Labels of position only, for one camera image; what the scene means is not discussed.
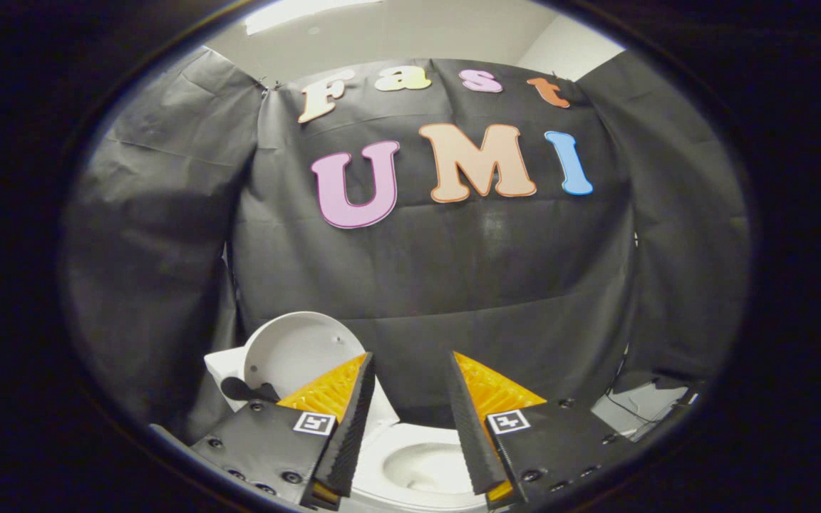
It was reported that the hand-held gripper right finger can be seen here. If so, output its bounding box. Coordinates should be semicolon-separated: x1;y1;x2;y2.
446;351;636;509

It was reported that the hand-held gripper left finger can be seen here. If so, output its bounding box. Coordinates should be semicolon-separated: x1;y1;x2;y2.
190;351;377;511

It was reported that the white toilet lid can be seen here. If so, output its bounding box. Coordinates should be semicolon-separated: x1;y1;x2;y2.
242;311;370;407

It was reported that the white toilet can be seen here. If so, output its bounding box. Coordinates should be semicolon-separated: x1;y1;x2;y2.
204;348;490;513

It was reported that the black backdrop cloth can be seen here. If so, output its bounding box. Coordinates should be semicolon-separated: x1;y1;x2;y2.
58;46;752;446

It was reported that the thin black cable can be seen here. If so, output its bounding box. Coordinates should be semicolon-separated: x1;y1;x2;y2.
604;342;675;432

